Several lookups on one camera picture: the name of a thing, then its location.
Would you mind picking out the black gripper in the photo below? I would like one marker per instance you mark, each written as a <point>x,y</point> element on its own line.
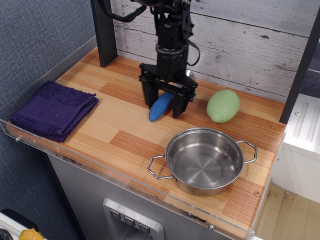
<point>169,67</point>

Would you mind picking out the blue handled metal spoon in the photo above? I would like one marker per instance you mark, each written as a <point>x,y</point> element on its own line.
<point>160,106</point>

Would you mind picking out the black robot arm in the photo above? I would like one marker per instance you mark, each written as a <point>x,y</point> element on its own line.
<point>173,26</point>

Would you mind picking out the green toy fruit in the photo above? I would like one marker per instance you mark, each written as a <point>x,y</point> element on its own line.
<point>223,106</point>

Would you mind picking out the stainless steel pot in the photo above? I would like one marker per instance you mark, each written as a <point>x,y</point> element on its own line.
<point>204,161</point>

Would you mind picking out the purple folded towel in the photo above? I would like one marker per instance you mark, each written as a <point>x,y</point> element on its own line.
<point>54,111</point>

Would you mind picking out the grey metal cabinet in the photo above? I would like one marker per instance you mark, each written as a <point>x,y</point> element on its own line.
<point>85,192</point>

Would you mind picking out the silver dispenser button panel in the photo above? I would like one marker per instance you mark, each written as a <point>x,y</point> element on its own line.
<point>127,224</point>

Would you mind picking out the white ribbed appliance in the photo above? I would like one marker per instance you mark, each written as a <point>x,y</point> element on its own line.
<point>297,165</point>

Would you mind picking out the yellow object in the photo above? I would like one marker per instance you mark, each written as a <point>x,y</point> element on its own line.
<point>30,234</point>

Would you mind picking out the black vertical post left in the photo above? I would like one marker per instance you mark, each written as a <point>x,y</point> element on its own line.
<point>104,32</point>

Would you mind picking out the black vertical post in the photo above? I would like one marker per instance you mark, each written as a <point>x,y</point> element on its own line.
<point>303,67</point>
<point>104,32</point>

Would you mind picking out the clear acrylic guard rail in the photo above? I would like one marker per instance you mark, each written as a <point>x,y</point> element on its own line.
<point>117,138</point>

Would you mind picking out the black vertical post right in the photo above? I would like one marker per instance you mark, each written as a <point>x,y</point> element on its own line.
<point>303,67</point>

